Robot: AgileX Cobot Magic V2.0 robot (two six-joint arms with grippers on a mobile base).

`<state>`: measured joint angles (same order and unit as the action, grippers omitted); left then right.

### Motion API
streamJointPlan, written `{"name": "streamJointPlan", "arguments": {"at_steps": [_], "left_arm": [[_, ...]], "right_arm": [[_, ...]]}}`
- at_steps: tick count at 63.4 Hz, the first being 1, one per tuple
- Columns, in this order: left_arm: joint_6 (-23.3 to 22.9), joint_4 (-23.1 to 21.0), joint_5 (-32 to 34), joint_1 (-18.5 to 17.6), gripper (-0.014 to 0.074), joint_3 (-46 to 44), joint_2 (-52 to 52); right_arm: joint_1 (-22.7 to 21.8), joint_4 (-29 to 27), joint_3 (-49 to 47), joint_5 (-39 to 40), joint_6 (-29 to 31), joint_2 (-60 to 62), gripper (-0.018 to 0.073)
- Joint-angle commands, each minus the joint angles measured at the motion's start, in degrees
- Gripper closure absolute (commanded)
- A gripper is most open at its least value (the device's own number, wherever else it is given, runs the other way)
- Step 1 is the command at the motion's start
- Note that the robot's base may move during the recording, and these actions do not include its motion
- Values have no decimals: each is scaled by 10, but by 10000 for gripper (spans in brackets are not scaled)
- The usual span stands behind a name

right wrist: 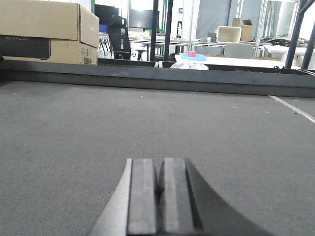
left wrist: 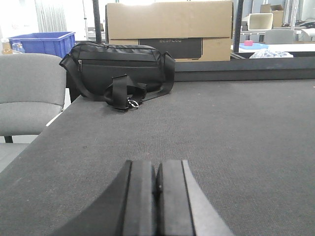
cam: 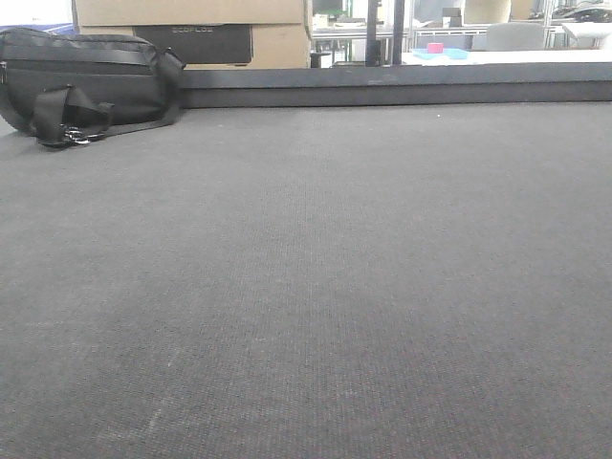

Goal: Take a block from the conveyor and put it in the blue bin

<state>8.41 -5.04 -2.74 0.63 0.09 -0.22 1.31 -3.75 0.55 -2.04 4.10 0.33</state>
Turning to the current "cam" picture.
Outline black fabric shoulder bag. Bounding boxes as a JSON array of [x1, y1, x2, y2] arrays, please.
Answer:
[[1, 27, 185, 148]]

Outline pink block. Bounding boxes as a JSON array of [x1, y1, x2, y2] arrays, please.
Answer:
[[426, 42, 444, 54]]

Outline lower cardboard box black label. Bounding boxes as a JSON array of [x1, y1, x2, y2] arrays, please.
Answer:
[[78, 24, 310, 70]]

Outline light blue tray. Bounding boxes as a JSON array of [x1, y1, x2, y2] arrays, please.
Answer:
[[412, 48, 470, 60]]

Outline black vertical pole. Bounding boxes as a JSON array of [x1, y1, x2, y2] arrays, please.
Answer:
[[391, 0, 405, 66]]

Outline dark grey raised ledge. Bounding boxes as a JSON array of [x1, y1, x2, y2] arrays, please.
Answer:
[[181, 62, 611, 109]]

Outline upper cardboard box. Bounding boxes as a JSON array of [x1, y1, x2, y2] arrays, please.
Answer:
[[74, 0, 312, 26]]

